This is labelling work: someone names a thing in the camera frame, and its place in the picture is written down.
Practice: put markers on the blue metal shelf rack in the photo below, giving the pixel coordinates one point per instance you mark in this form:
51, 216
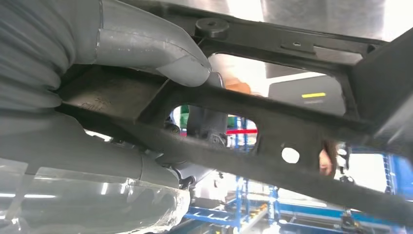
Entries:
213, 215

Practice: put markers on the red barrier belt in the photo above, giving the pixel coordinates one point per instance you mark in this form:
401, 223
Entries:
242, 131

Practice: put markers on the dark grey box yellow label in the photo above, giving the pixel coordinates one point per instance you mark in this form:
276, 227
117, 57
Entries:
290, 97

